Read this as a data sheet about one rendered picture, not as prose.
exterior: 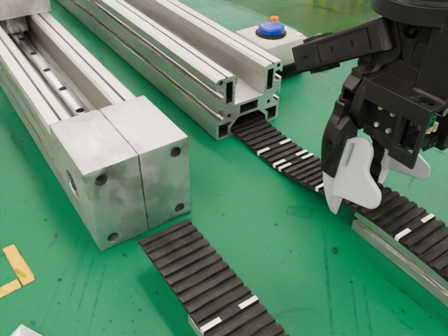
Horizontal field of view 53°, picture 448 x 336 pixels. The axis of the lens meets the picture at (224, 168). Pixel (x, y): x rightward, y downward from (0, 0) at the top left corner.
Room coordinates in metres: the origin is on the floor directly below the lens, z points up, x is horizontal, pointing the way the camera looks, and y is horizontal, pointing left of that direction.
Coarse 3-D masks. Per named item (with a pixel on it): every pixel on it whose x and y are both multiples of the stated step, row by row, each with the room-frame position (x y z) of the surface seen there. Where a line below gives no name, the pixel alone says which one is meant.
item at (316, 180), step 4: (320, 172) 0.39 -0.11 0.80; (312, 176) 0.38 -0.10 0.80; (316, 176) 0.38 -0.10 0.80; (320, 176) 0.38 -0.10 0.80; (304, 180) 0.37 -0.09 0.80; (308, 180) 0.37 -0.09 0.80; (312, 180) 0.37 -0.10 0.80; (316, 180) 0.37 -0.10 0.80; (320, 180) 0.37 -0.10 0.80; (304, 184) 0.37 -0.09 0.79; (308, 184) 0.36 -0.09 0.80; (312, 184) 0.36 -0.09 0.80; (316, 184) 0.36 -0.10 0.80; (320, 184) 0.36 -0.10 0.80; (312, 188) 0.36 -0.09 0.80
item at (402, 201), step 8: (392, 192) 0.34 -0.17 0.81; (384, 200) 0.32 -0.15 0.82; (392, 200) 0.32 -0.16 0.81; (400, 200) 0.32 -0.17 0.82; (408, 200) 0.32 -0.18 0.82; (376, 208) 0.31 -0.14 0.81; (384, 208) 0.31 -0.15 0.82; (392, 208) 0.31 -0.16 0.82; (368, 216) 0.30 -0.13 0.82; (376, 216) 0.30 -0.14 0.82; (384, 216) 0.30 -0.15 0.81
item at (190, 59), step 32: (64, 0) 0.92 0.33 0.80; (96, 0) 0.76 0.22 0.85; (128, 0) 0.83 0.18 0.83; (160, 0) 0.73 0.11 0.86; (96, 32) 0.78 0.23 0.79; (128, 32) 0.66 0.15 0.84; (160, 32) 0.60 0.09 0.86; (192, 32) 0.65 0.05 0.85; (224, 32) 0.61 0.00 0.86; (160, 64) 0.58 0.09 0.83; (192, 64) 0.51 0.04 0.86; (224, 64) 0.58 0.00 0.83; (256, 64) 0.52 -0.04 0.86; (192, 96) 0.53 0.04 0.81; (224, 96) 0.47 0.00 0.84; (256, 96) 0.50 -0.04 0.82; (224, 128) 0.48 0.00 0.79
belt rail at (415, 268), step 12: (360, 216) 0.31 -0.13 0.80; (360, 228) 0.31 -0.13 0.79; (372, 228) 0.30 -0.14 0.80; (372, 240) 0.30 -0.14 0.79; (384, 240) 0.29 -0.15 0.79; (384, 252) 0.28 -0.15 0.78; (396, 252) 0.28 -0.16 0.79; (408, 252) 0.27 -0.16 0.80; (396, 264) 0.27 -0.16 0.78; (408, 264) 0.26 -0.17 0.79; (420, 264) 0.26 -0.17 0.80; (420, 276) 0.25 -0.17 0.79; (432, 276) 0.24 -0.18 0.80; (432, 288) 0.24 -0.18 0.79; (444, 288) 0.24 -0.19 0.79; (444, 300) 0.23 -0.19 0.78
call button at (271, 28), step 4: (260, 24) 0.67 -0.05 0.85; (264, 24) 0.67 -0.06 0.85; (268, 24) 0.67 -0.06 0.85; (272, 24) 0.67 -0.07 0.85; (276, 24) 0.67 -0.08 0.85; (280, 24) 0.67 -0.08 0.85; (260, 28) 0.66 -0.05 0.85; (264, 28) 0.65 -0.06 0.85; (268, 28) 0.65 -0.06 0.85; (272, 28) 0.65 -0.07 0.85; (276, 28) 0.65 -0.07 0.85; (280, 28) 0.65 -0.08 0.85; (284, 28) 0.66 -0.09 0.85; (260, 32) 0.66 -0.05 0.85; (264, 32) 0.65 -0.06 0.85; (268, 32) 0.65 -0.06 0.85; (272, 32) 0.65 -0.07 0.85; (276, 32) 0.65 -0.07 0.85; (280, 32) 0.65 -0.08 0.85
